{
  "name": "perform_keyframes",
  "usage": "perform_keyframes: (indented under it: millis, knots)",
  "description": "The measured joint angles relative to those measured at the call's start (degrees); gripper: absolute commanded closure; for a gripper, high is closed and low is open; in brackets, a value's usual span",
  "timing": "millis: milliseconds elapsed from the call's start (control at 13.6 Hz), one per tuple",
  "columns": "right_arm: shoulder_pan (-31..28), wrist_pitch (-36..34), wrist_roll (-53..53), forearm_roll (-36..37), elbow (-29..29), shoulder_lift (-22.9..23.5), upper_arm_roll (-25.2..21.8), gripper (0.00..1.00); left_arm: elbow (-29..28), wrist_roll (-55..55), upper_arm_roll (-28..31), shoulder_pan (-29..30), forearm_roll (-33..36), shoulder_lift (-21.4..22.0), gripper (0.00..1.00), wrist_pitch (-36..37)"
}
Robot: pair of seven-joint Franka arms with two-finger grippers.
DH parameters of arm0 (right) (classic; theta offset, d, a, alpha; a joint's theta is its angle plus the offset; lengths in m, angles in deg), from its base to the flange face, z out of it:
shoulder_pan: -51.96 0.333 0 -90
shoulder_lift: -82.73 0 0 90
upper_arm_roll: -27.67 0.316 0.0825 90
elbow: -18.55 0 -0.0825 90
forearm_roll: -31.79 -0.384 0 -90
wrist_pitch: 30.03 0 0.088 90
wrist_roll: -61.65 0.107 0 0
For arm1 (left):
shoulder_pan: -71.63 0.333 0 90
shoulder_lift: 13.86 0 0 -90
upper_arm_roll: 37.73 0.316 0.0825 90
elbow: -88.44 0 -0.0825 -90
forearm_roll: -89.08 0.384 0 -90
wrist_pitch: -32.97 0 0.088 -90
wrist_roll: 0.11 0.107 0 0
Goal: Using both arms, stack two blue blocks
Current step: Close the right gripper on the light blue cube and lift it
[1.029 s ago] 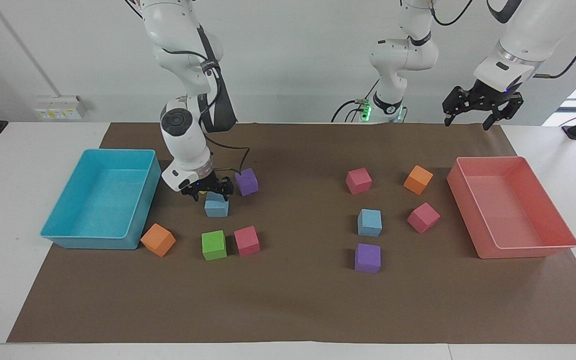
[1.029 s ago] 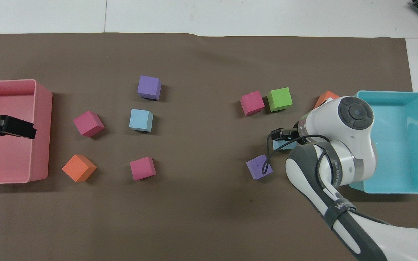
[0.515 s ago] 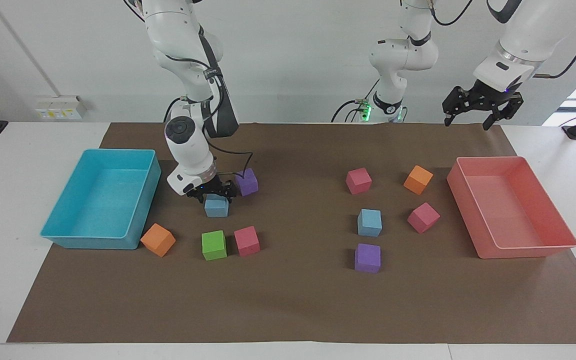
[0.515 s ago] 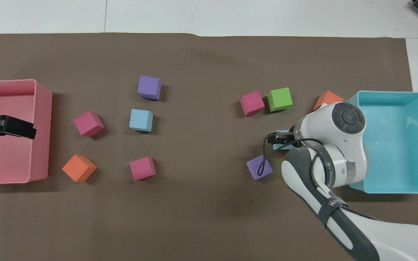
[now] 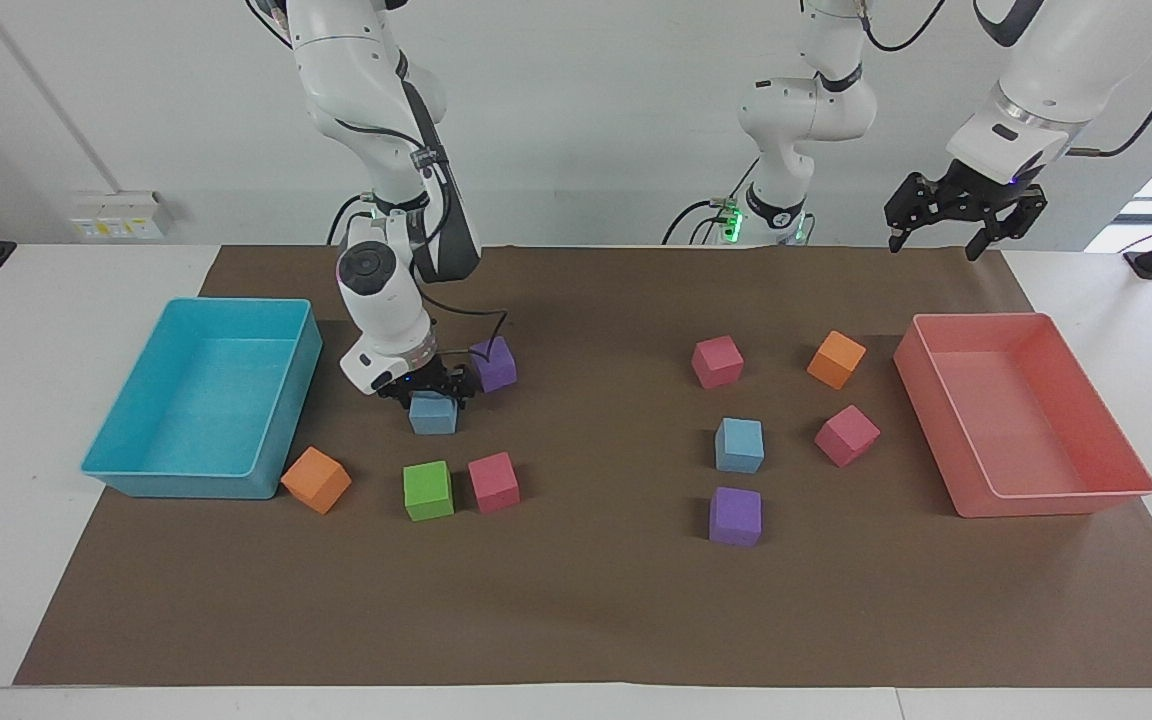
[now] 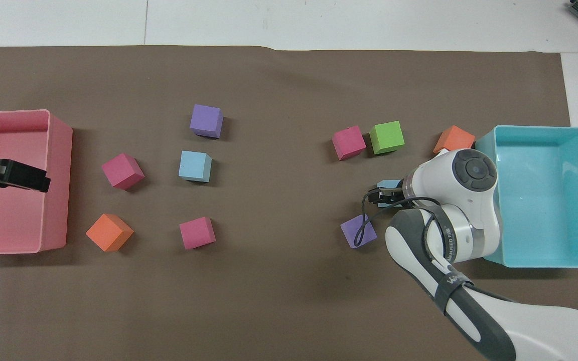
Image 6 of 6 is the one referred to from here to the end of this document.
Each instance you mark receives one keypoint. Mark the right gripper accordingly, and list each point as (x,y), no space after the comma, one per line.
(392,193)

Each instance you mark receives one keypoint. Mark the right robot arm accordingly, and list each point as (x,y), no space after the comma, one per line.
(469,220)

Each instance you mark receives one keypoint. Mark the light blue foam block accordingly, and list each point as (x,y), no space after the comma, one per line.
(194,166)
(388,182)

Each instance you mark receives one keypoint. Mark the green foam block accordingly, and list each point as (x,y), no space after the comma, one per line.
(387,137)

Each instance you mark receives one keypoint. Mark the purple foam block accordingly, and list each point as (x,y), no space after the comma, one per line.
(206,120)
(353,234)

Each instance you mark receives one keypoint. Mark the pink foam block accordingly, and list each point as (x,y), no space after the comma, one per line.
(348,142)
(197,232)
(122,171)

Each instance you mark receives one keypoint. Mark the orange foam block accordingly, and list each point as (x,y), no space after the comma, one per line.
(453,139)
(109,232)

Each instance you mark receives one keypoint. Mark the cyan plastic bin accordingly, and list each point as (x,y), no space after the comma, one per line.
(550,200)

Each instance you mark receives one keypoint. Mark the pink plastic bin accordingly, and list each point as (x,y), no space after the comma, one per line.
(18,220)

